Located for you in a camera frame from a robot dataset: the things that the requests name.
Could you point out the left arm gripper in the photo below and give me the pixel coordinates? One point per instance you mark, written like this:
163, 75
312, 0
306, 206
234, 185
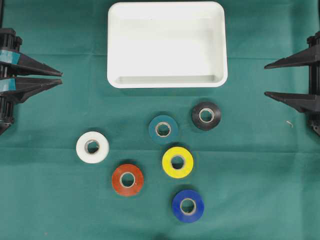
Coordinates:
18, 90

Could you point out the white tape roll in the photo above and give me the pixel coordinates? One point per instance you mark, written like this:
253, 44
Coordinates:
82, 147

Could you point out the red tape roll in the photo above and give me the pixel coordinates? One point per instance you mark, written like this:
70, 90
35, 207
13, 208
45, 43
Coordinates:
138, 180

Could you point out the green table cloth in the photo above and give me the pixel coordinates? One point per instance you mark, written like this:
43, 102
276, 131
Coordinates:
258, 177

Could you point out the black tape roll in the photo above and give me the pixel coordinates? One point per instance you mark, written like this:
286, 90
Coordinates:
215, 113

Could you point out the teal green tape roll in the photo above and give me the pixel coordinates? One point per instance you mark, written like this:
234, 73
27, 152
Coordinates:
173, 134

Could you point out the yellow tape roll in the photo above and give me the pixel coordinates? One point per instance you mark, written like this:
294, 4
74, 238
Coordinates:
188, 162

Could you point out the blue tape roll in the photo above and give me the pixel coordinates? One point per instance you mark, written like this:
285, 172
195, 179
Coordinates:
195, 214

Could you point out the white plastic tray case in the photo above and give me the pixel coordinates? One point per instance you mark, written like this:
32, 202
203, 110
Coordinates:
173, 44

